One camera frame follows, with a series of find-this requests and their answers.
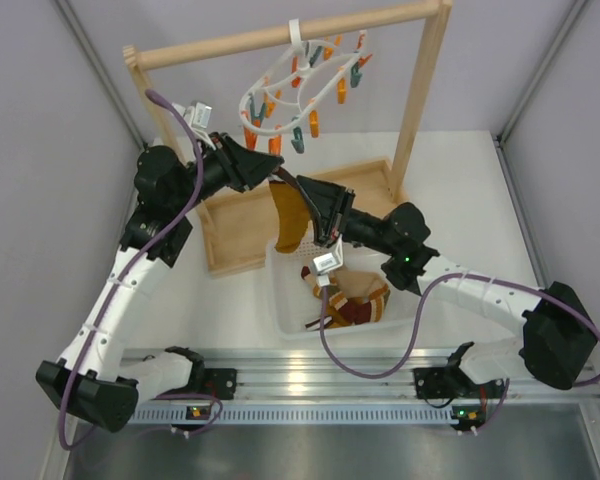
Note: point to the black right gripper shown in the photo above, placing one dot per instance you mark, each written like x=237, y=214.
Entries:
x=334, y=207

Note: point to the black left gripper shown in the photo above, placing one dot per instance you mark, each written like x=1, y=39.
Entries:
x=243, y=167

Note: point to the mustard yellow sock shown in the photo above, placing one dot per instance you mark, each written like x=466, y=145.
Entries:
x=293, y=215

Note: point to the orange clothes peg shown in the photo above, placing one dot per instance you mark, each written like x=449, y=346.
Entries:
x=275, y=145

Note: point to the white clip hanger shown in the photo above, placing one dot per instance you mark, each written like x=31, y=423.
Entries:
x=285, y=99

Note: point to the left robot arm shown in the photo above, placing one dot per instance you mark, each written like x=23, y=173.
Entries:
x=88, y=380

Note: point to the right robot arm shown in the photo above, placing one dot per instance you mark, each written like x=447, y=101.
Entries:
x=552, y=335

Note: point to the striped socks pile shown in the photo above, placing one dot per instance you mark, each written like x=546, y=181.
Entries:
x=355, y=298

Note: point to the wooden drying rack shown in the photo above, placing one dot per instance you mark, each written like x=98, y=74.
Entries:
x=236, y=228

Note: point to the white plastic basket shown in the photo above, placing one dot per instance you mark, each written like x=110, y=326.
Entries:
x=295, y=299

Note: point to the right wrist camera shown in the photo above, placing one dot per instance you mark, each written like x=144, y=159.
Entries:
x=323, y=265

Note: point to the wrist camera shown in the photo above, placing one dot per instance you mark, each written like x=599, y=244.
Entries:
x=323, y=265
x=197, y=115

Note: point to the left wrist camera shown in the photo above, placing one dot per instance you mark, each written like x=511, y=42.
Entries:
x=197, y=115

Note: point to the aluminium frame rail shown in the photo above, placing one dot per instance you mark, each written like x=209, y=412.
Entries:
x=276, y=387

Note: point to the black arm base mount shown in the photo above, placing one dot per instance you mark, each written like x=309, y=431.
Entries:
x=220, y=383

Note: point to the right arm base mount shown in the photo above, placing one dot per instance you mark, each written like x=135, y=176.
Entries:
x=439, y=386

